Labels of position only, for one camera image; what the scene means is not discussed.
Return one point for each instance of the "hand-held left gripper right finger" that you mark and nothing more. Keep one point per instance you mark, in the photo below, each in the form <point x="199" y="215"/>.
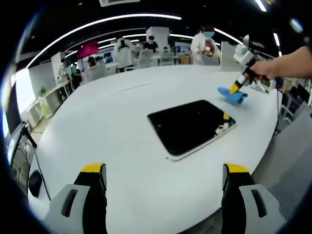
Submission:
<point x="253" y="207"/>

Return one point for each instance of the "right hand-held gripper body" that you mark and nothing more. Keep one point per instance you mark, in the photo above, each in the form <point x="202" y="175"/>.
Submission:
<point x="243" y="54"/>

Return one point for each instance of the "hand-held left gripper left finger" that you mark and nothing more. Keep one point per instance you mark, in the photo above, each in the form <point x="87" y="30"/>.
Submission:
<point x="73" y="207"/>

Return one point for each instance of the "blue cleaning cloth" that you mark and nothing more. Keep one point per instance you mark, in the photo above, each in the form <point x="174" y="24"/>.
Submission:
<point x="231" y="97"/>

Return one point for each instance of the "person's right hand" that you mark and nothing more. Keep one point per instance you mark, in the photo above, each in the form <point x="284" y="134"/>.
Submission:
<point x="264" y="68"/>

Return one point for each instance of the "white office chair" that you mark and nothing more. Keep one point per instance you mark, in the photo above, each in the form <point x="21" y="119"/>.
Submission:
<point x="168" y="58"/>
<point x="228" y="56"/>
<point x="145" y="58"/>
<point x="96" y="72"/>

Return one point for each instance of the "red object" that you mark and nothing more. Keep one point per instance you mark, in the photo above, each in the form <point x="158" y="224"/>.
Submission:
<point x="209" y="46"/>

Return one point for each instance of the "black round puck device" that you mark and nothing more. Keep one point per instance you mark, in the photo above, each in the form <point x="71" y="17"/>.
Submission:
<point x="35" y="182"/>

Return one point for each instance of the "white shelf cabinet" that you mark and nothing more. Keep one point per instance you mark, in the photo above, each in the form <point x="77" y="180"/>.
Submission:
<point x="52" y="100"/>

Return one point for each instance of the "green potted plant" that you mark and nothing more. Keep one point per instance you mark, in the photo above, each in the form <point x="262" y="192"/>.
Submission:
<point x="42" y="92"/>

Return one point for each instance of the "pink wall screen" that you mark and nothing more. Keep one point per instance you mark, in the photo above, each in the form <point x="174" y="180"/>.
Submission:
<point x="88" y="48"/>

